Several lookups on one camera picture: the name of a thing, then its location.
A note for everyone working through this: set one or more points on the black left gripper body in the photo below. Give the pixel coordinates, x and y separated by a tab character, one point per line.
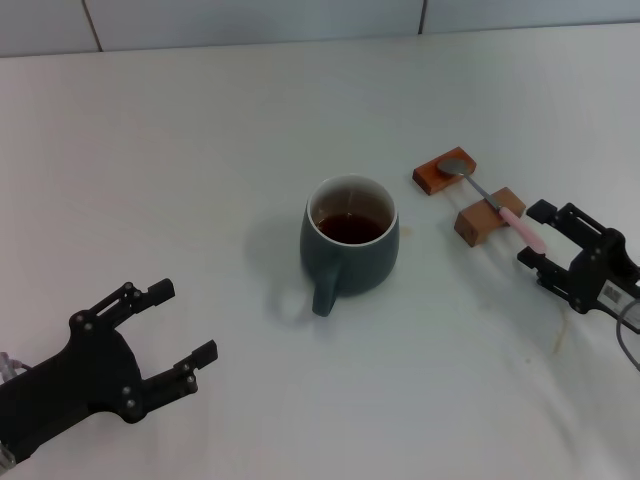
85	370

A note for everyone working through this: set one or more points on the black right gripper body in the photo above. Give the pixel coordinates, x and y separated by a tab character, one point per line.
600	275

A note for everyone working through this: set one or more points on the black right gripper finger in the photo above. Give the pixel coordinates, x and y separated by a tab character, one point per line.
555	277
570	220

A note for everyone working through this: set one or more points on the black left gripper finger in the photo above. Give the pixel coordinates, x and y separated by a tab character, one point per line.
172	385
132	299

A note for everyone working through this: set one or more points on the grey ceramic mug with tea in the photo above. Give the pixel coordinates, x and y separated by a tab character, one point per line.
360	270

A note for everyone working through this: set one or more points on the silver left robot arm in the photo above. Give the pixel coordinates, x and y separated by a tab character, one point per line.
4	457

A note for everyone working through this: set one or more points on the light wooden arch block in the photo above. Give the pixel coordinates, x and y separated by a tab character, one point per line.
475	222

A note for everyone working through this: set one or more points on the reddish brown wooden block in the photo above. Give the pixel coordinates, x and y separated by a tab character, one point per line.
430	179

